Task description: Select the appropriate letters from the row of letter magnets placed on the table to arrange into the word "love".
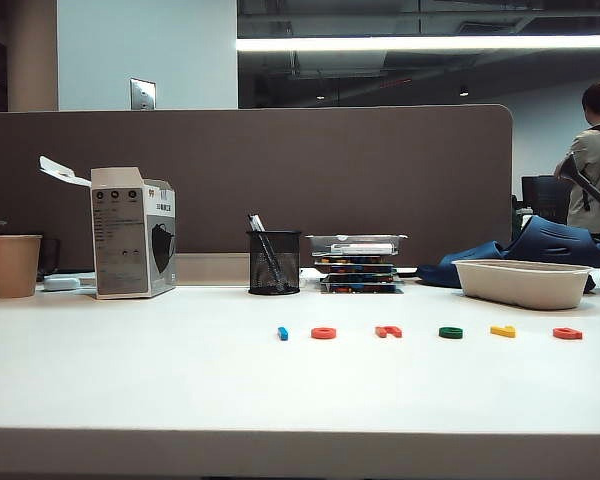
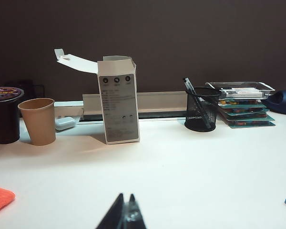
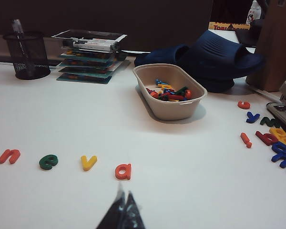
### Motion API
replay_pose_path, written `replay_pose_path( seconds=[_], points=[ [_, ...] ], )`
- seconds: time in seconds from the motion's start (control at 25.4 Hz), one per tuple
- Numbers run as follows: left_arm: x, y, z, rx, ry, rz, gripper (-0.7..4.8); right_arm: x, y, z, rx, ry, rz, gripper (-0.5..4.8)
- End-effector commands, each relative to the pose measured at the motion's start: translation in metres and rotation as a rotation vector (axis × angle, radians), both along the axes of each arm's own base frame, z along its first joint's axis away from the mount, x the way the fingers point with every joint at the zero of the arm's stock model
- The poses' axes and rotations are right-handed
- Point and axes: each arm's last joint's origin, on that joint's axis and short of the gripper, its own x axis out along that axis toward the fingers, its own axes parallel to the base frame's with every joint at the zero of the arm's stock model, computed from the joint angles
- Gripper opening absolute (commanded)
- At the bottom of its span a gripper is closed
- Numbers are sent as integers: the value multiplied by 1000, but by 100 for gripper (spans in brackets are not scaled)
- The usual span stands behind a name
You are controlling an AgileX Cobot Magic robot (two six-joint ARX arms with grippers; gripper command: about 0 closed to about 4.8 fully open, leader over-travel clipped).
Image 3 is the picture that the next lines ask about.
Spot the brown desk partition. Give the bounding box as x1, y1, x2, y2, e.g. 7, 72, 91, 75
0, 0, 214, 62

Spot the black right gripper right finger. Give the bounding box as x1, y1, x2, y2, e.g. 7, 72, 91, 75
123, 190, 146, 229

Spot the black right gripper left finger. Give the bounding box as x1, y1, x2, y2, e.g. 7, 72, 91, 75
96, 183, 127, 229

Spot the orange letter c magnet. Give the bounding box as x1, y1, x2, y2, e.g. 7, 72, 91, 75
237, 100, 251, 110

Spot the blue letter e magnet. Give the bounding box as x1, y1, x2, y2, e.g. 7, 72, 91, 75
271, 143, 286, 158

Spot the yellow Toblerone box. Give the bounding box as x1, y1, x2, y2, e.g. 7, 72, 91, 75
208, 21, 251, 31

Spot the clear barrel pen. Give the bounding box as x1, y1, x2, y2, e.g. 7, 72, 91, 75
11, 19, 33, 74

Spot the green letter e magnet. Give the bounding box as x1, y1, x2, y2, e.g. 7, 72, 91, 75
39, 154, 59, 171

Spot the orange letter a magnet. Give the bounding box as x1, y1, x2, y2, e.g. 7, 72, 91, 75
114, 163, 132, 180

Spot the yellow letter v magnet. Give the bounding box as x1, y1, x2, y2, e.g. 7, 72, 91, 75
81, 155, 98, 172

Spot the orange letter n magnet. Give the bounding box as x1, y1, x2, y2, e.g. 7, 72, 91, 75
0, 149, 21, 165

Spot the white plastic bottle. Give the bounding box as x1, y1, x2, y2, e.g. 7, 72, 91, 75
245, 0, 261, 24

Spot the beige paper pulp bowl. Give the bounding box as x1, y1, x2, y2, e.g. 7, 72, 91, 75
133, 63, 208, 121

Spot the teal letter magnet pack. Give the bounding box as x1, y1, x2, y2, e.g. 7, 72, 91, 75
56, 71, 131, 84
59, 49, 122, 63
58, 59, 125, 69
58, 66, 125, 75

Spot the clear plastic tray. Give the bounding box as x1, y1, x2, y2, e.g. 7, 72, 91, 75
51, 29, 128, 54

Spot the brown cardboard box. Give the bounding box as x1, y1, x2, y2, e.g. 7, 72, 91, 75
246, 0, 286, 93

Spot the pile of colourful letter magnets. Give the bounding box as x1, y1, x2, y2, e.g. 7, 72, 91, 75
145, 78, 193, 103

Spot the blue letter y magnet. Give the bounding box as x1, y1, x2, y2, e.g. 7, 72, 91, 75
245, 111, 260, 124

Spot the red letter b magnet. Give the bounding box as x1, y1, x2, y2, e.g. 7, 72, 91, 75
255, 130, 277, 146

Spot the navy blue foam slipper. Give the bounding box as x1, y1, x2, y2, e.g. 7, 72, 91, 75
134, 44, 191, 72
181, 30, 266, 94

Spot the white whiteboard marker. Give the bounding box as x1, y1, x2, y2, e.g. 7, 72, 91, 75
61, 37, 122, 53

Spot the black mesh pen holder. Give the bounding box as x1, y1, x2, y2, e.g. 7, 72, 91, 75
2, 30, 51, 81

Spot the green letter z magnet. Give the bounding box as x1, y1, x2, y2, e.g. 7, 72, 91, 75
259, 116, 281, 128

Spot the blue letter h magnet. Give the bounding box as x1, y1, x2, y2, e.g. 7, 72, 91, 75
271, 154, 286, 169

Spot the orange letter i magnet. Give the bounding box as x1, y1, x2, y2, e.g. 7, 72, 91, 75
240, 132, 253, 148

